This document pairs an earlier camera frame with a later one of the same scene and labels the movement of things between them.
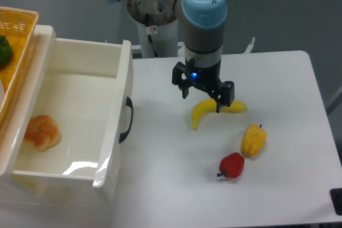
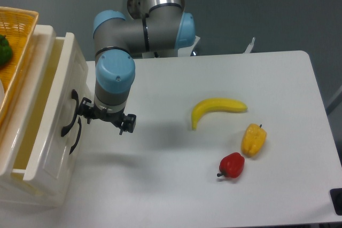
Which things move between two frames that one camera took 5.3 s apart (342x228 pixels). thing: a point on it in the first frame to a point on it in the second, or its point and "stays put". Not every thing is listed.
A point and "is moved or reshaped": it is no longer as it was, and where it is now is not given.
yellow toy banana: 210,105 stays put
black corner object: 336,194 stays put
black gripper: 204,70 to 115,118
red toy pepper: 231,165 stays put
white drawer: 80,114 is moved or reshaped
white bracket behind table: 250,46 stays put
